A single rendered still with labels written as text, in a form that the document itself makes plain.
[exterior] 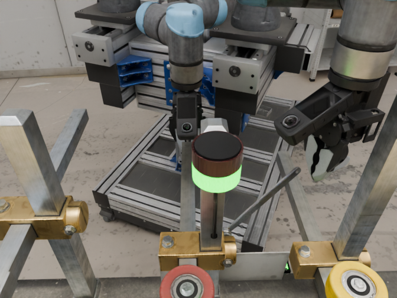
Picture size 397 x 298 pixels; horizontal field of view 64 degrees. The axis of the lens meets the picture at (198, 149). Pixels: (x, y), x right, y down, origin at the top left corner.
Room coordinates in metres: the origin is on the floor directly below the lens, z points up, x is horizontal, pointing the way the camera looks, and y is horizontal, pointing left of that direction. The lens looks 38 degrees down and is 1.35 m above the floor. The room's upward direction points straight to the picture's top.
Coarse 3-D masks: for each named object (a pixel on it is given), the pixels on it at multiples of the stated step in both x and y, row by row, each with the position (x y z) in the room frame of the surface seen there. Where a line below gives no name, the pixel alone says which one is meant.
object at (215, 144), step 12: (216, 132) 0.32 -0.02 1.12; (204, 144) 0.29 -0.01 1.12; (216, 144) 0.29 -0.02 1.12; (228, 144) 0.29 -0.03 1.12; (240, 144) 0.29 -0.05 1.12; (204, 156) 0.27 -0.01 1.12; (216, 156) 0.27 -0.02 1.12; (228, 156) 0.27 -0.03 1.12; (216, 204) 0.31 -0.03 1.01; (216, 216) 0.31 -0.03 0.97
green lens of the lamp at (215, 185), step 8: (192, 168) 0.29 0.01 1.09; (240, 168) 0.28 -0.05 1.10; (192, 176) 0.29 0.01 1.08; (200, 176) 0.27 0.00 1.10; (232, 176) 0.27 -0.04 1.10; (200, 184) 0.27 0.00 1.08; (208, 184) 0.27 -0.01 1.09; (216, 184) 0.26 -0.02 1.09; (224, 184) 0.26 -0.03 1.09; (232, 184) 0.27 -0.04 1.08; (216, 192) 0.26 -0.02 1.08
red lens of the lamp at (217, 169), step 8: (192, 144) 0.29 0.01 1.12; (192, 152) 0.29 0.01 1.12; (240, 152) 0.28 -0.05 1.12; (192, 160) 0.29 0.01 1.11; (200, 160) 0.27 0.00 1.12; (208, 160) 0.27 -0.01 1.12; (232, 160) 0.27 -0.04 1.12; (240, 160) 0.28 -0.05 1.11; (200, 168) 0.27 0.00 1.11; (208, 168) 0.27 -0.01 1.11; (216, 168) 0.26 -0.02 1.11; (224, 168) 0.26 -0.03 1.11; (232, 168) 0.27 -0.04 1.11; (216, 176) 0.26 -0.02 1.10; (224, 176) 0.26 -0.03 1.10
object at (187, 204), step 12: (192, 180) 0.51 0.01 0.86; (192, 192) 0.47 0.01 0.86; (180, 204) 0.44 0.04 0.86; (192, 204) 0.44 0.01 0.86; (180, 216) 0.41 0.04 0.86; (192, 216) 0.41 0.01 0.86; (180, 228) 0.38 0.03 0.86; (192, 228) 0.38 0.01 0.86; (180, 264) 0.30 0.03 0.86; (192, 264) 0.30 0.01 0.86
